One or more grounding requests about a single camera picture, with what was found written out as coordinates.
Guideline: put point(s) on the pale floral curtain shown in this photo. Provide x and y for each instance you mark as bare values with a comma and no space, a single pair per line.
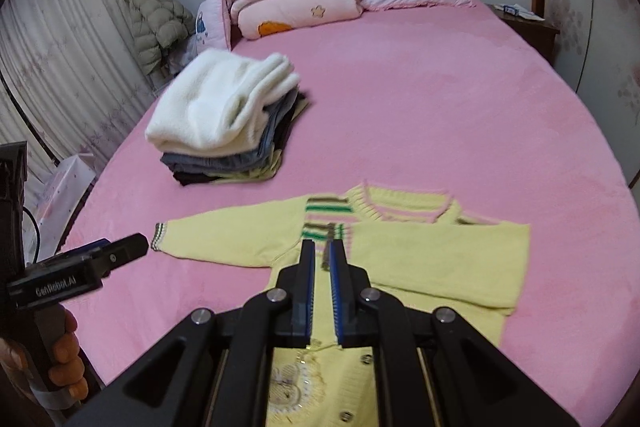
60,57

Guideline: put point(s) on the pink bed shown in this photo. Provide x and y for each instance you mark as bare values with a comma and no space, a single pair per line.
425,107

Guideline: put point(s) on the stack of folded clothes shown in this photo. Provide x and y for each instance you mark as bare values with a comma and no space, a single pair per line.
210,102

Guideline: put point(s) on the grey puffer jacket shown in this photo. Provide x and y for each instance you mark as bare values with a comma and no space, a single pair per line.
155,22

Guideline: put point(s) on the small blue box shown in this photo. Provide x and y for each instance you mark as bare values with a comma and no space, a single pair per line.
511,10

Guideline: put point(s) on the brown wooden nightstand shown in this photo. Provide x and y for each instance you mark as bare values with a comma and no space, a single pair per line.
532,34

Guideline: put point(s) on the person's left hand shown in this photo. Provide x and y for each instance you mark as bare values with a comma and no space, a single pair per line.
67,357

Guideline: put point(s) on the folded black garment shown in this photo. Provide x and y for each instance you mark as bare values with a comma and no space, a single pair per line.
192,179

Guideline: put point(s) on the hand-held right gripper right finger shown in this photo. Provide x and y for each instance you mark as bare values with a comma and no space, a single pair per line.
338,292

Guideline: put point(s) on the pink pillow with blue cartoon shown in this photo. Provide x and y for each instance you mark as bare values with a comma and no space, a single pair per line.
212,24

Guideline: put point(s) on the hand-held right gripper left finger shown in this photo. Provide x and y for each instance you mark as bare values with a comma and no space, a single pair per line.
310,287

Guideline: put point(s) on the folded pale yellow garment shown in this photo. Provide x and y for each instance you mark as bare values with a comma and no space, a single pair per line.
245,177

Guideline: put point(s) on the yellow striped knit sweater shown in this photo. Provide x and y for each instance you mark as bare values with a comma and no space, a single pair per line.
425,257

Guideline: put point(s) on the white floral wardrobe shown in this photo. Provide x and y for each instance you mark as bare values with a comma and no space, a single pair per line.
605,7

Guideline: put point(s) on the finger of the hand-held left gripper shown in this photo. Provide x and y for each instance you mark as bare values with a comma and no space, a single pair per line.
125,253
85,248

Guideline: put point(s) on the folded blue jeans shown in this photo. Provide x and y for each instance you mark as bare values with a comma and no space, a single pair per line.
250,157

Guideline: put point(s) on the white papers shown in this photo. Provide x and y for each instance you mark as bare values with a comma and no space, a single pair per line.
530,13

